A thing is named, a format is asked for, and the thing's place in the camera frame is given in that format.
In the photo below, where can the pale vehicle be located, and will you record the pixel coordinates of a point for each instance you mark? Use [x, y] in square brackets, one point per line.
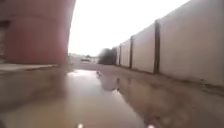
[85, 60]

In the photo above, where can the red brick building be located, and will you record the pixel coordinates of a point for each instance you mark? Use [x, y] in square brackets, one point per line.
[36, 30]

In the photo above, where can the robot's own part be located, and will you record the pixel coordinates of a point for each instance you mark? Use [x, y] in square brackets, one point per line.
[151, 126]
[80, 126]

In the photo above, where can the dark bush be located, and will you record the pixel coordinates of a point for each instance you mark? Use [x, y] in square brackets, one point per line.
[107, 56]

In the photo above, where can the white wall with dark pillars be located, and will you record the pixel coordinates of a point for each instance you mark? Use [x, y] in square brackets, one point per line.
[186, 43]

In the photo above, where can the brown dirt road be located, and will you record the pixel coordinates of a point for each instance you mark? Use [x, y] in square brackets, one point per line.
[173, 103]

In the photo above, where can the puddle of water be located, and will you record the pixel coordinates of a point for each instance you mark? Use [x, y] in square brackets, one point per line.
[90, 103]

